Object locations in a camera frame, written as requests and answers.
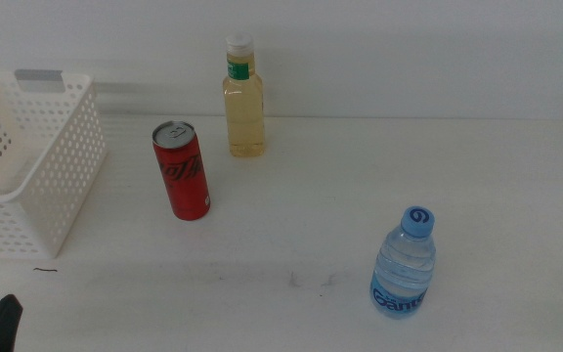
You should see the yellow liquid bottle white cap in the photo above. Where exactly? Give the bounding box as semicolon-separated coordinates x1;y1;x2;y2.
221;32;267;158

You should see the red cola can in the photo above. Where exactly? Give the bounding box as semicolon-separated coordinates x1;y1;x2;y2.
152;120;212;222

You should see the small water bottle blue cap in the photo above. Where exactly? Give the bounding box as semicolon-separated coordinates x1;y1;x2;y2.
368;205;437;320

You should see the white perforated plastic basket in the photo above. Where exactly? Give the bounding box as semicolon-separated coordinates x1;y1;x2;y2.
0;69;108;260

